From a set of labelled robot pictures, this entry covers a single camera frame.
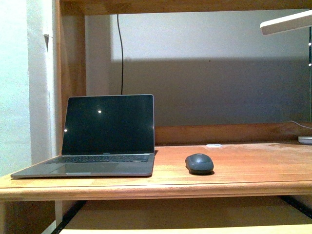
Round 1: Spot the white desk lamp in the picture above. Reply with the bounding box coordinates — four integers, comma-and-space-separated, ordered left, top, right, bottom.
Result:
259, 9, 312, 146

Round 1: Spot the grey laptop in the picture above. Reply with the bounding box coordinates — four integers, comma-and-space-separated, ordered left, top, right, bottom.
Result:
11, 94, 155, 179

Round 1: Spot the white round desk sticker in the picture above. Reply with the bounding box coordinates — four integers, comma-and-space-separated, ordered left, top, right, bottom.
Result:
205, 144, 223, 148

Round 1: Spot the wooden keyboard tray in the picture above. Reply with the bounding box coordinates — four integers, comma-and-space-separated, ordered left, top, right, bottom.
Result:
56, 196, 312, 234

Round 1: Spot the black hanging wall cable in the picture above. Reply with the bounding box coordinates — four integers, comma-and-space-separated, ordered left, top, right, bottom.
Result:
117, 14, 124, 95

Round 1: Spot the dark grey computer mouse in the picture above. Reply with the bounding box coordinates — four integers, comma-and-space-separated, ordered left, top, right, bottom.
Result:
185, 154, 214, 175

